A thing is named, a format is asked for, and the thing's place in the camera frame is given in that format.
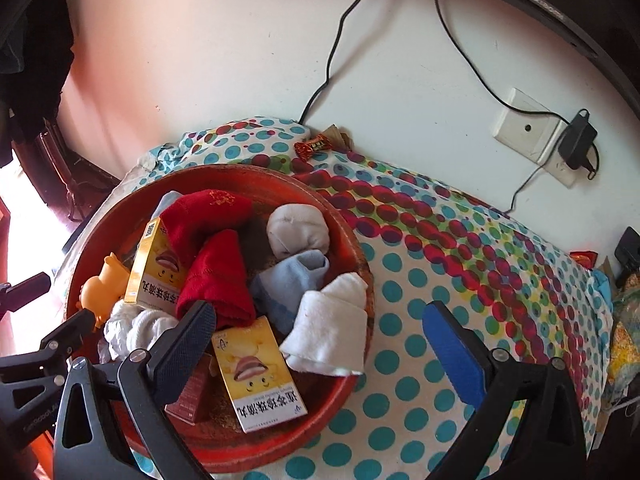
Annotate maroon and cream box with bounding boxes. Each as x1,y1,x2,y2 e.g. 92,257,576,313
165,352,216,426

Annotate white sock pair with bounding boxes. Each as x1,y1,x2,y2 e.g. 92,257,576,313
98,300,149,364

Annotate white sock ball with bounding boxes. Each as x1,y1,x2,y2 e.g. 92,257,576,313
126,309,178,356

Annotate yellow cartoon medicine box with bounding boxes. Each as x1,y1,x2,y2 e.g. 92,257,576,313
212,316,307,434

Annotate red sock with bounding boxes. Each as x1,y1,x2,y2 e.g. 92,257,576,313
176,229,256,330
160,190,253,269

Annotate white towel sock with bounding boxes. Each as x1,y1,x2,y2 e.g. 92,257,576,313
280,272,368,377

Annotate orange toy duck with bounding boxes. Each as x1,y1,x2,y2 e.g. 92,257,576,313
78,252,130,328

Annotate blue white patterned cloth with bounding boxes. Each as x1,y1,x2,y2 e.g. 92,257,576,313
592,269,614,315

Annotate red snack packet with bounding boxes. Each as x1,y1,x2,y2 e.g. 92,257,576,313
570,250,598,270

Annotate black clamp stand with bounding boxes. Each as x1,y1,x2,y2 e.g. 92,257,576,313
614,226,640,273

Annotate blue grey sock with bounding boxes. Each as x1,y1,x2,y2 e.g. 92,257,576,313
250,249,330,335
150,191,182,220

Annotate round red tray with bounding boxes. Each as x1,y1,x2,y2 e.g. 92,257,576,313
66,164,373,474

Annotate black power adapter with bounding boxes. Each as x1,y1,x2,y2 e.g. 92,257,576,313
558,108,598,170

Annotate red candy wrapper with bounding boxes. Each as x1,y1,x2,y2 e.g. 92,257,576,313
294,134,333,162

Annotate dark hanging clothes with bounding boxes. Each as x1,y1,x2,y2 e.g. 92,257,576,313
1,0,74,166

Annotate black plug with cable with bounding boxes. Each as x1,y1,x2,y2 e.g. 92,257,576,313
582,143,600,181

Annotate white wall socket plate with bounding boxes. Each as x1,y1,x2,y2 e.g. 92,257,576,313
494,88,577,188

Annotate black cable on wall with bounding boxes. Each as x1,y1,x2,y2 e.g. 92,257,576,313
297,0,390,127

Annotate adapter power cable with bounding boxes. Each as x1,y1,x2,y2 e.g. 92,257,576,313
432,0,572,215

